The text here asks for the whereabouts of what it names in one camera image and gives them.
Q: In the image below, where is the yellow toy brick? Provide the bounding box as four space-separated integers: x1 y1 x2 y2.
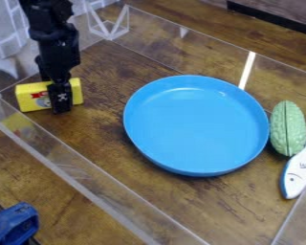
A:
15 78 84 112

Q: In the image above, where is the blue round tray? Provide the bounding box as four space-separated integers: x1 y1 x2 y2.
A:
124 75 269 177

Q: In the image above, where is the white grid curtain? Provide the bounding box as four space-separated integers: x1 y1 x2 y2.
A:
0 0 119 78

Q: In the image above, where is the green toy bitter gourd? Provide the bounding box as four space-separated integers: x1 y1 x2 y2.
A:
269 100 306 156

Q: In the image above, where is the clear acrylic barrier wall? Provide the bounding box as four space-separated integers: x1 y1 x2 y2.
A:
0 0 306 245

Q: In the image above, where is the white blue toy fish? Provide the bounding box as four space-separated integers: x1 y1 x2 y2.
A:
281 145 306 199

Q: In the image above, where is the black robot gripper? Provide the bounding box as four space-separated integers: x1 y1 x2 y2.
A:
19 0 80 114

